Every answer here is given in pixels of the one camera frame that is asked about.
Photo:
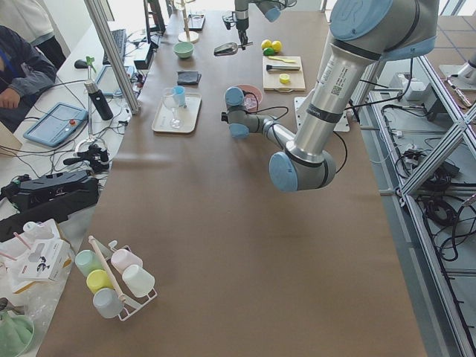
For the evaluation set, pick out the steel ice scoop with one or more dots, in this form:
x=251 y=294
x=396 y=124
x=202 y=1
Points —
x=229 y=48

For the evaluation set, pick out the pink ice bowl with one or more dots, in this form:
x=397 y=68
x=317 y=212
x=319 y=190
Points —
x=253 y=97

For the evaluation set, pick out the blue plastic cup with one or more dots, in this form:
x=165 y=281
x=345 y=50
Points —
x=179 y=96

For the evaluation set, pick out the pink cup on rack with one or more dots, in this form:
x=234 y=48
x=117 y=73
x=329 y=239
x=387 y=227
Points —
x=122 y=258

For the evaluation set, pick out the white cup on rack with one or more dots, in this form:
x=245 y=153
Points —
x=139 y=281

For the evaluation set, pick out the green cup on rack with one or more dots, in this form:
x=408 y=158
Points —
x=86 y=261

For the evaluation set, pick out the yellow cup on rack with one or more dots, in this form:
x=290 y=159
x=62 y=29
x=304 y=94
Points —
x=97 y=280

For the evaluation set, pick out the white cup rack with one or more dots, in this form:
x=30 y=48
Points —
x=134 y=304

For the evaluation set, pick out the grey blue cup on rack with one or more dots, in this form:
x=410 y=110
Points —
x=107 y=303

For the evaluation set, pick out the green lime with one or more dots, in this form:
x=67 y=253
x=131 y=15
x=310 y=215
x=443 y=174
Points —
x=268 y=52

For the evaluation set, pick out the yellow plastic knife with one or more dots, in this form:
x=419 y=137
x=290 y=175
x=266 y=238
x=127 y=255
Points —
x=281 y=59

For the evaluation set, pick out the steel muddler black tip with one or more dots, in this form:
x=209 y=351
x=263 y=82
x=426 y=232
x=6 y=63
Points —
x=270 y=67

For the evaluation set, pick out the black glass tray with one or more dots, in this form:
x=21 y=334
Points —
x=196 y=22

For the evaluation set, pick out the wooden glass stand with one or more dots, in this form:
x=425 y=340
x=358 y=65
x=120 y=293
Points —
x=187 y=35

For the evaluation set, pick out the yellow lemon slice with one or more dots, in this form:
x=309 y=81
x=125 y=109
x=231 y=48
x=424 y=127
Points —
x=284 y=78

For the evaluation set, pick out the mint green bowl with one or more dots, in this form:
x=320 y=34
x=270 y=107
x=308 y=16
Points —
x=183 y=50

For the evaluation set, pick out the wooden cutting board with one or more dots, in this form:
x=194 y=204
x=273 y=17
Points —
x=271 y=79

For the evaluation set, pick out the dark folded cloth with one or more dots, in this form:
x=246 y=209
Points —
x=188 y=78

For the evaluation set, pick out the clear wine glass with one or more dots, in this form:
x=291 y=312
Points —
x=169 y=103

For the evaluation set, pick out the beige serving tray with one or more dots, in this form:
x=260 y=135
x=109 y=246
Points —
x=188 y=116

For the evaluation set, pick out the black keyboard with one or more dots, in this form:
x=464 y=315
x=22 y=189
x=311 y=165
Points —
x=120 y=40

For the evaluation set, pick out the black thermos bottle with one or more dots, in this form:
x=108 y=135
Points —
x=99 y=100

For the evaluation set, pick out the black computer mouse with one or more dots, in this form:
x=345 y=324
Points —
x=80 y=64

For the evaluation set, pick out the blue teach pendant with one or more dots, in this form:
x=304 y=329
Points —
x=56 y=125

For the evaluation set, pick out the standing person white shirt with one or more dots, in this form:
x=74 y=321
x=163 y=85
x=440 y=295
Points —
x=32 y=23

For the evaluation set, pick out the seated person dark jacket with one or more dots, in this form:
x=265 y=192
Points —
x=25 y=74

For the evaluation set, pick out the black equipment case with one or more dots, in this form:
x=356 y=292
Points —
x=54 y=196

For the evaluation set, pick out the white product box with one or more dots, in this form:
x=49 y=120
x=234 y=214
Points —
x=43 y=263

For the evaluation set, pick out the green bowl with cloth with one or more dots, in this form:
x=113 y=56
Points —
x=17 y=329

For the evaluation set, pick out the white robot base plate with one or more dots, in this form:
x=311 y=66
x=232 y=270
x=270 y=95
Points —
x=301 y=105

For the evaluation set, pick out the aluminium frame post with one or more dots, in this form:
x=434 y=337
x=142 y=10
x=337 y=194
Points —
x=98 y=18

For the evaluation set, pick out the wooden rack handle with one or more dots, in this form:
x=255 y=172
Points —
x=101 y=258

